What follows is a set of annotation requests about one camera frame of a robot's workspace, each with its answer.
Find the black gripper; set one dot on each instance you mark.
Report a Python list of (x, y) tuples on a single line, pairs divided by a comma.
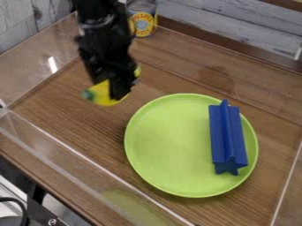
[(103, 44)]

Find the yellow toy banana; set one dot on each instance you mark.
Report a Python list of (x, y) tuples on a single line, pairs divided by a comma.
[(97, 93)]

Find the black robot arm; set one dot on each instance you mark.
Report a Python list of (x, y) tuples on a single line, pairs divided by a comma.
[(96, 9)]

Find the green round plate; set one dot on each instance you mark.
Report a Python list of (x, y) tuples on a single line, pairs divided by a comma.
[(168, 147)]

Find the yellow labelled tin can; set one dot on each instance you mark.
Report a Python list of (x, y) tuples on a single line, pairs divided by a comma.
[(141, 17)]

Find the blue star-shaped block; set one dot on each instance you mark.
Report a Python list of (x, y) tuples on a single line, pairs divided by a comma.
[(228, 151)]

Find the clear acrylic front wall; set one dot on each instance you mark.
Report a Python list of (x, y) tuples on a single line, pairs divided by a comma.
[(97, 194)]

